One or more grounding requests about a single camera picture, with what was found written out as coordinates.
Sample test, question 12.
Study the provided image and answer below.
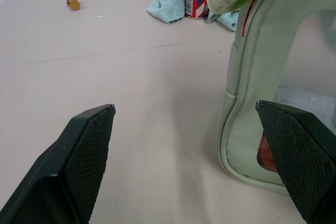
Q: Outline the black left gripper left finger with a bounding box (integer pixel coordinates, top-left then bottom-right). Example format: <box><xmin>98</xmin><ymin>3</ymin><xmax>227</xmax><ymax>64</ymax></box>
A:
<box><xmin>0</xmin><ymin>103</ymin><xmax>117</xmax><ymax>224</ymax></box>

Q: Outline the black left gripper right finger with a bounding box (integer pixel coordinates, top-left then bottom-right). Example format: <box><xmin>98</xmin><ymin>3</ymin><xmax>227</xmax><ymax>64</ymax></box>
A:
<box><xmin>255</xmin><ymin>100</ymin><xmax>336</xmax><ymax>224</ymax></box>

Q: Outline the pale green zip pouch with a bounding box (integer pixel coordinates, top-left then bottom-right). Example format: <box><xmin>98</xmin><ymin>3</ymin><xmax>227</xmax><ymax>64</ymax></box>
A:
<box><xmin>219</xmin><ymin>0</ymin><xmax>336</xmax><ymax>196</ymax></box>

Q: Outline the orange item inside pouch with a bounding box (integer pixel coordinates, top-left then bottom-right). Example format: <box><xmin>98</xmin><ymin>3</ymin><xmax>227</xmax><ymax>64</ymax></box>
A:
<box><xmin>258</xmin><ymin>132</ymin><xmax>279</xmax><ymax>174</ymax></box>

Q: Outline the small red yellow toy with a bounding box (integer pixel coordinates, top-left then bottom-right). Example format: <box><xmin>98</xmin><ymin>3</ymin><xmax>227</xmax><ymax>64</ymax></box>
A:
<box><xmin>65</xmin><ymin>0</ymin><xmax>81</xmax><ymax>12</ymax></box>

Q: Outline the light blue towel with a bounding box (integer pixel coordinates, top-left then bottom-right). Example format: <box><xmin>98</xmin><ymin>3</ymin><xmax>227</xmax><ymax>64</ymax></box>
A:
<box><xmin>146</xmin><ymin>0</ymin><xmax>240</xmax><ymax>33</ymax></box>

